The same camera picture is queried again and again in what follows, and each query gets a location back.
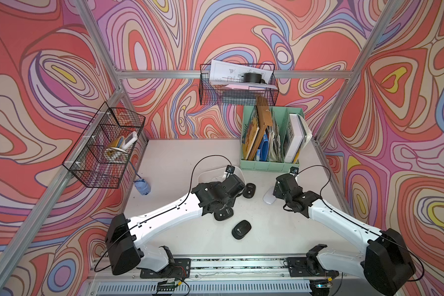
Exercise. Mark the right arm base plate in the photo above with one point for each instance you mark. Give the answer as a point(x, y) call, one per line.
point(307, 266)

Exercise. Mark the white book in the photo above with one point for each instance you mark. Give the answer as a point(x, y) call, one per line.
point(297, 136)

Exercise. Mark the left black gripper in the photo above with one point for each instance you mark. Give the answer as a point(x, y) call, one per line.
point(230, 202)

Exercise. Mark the front aluminium rail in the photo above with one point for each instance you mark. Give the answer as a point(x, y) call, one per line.
point(232, 275)

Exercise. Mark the brown folder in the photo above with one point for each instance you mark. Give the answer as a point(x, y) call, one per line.
point(264, 118)

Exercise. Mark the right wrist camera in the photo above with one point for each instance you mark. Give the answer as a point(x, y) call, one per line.
point(294, 170)

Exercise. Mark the white papers in basket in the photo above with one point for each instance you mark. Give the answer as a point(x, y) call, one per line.
point(231, 75)

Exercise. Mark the black mouse front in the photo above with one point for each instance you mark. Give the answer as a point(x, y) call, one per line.
point(241, 230)

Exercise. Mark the black mouse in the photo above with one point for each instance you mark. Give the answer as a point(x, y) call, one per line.
point(241, 230)
point(223, 214)
point(249, 191)

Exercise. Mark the left wire basket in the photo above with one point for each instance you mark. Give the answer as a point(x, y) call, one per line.
point(97, 160)

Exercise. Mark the back wire basket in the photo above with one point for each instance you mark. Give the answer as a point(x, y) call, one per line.
point(222, 95)

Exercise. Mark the white item in basket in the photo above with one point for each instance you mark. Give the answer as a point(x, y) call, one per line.
point(129, 141)

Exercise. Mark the white mouse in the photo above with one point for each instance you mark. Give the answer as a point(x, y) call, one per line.
point(269, 197)

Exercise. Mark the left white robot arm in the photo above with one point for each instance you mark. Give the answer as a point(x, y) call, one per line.
point(128, 239)

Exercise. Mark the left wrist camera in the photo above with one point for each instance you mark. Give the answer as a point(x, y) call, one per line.
point(230, 169)

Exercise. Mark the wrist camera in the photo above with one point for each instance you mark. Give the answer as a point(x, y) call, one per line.
point(230, 169)
point(294, 170)

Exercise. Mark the white plastic storage box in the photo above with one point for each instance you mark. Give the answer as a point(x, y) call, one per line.
point(215, 175)

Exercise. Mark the black tape roll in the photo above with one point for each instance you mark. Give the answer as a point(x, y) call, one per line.
point(252, 77)

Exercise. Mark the green file organizer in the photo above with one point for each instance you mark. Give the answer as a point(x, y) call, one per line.
point(280, 115)

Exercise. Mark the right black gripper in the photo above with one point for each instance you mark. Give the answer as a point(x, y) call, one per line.
point(277, 191)

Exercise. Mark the wire basket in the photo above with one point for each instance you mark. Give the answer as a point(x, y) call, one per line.
point(97, 160)
point(222, 95)

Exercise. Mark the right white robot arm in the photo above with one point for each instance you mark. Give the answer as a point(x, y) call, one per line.
point(382, 257)

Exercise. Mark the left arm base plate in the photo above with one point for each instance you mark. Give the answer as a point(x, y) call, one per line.
point(180, 269)

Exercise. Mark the blue pencil case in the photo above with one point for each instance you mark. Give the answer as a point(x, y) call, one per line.
point(142, 187)

